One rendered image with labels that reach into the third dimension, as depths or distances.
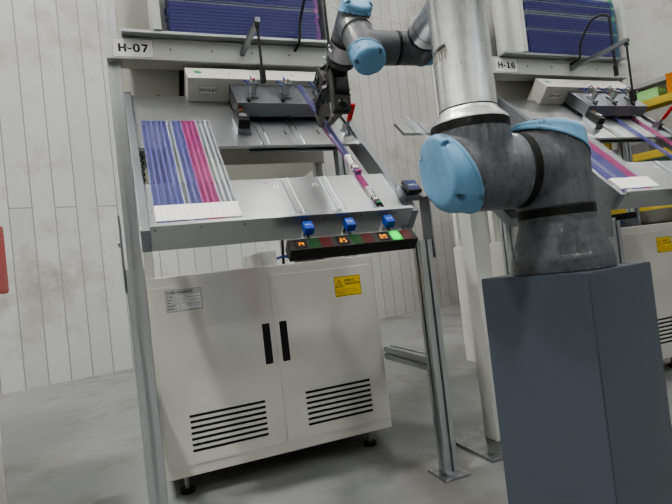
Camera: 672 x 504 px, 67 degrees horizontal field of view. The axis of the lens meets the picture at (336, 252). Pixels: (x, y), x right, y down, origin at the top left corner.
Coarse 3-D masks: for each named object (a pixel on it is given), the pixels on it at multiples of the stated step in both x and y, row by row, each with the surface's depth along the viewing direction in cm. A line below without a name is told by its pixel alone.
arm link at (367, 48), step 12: (348, 24) 114; (360, 24) 113; (348, 36) 113; (360, 36) 111; (372, 36) 111; (384, 36) 112; (396, 36) 113; (348, 48) 113; (360, 48) 110; (372, 48) 109; (384, 48) 112; (396, 48) 113; (360, 60) 110; (372, 60) 111; (384, 60) 112; (396, 60) 115; (360, 72) 113; (372, 72) 114
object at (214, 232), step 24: (264, 216) 122; (288, 216) 123; (312, 216) 126; (336, 216) 128; (360, 216) 131; (408, 216) 137; (168, 240) 116; (192, 240) 118; (216, 240) 120; (240, 240) 123; (264, 240) 125
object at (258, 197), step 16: (320, 176) 144; (336, 176) 145; (352, 176) 147; (368, 176) 148; (240, 192) 131; (256, 192) 133; (272, 192) 134; (288, 192) 135; (304, 192) 136; (320, 192) 138; (336, 192) 139; (352, 192) 140; (384, 192) 143; (240, 208) 126; (256, 208) 127; (272, 208) 128; (288, 208) 130; (304, 208) 129; (320, 208) 132; (336, 208) 132; (352, 208) 134
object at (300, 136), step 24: (144, 96) 163; (168, 96) 166; (144, 120) 151; (168, 120) 154; (192, 120) 156; (216, 120) 159; (264, 120) 164; (288, 120) 167; (312, 120) 170; (240, 144) 150; (264, 144) 152; (288, 144) 155; (312, 144) 158
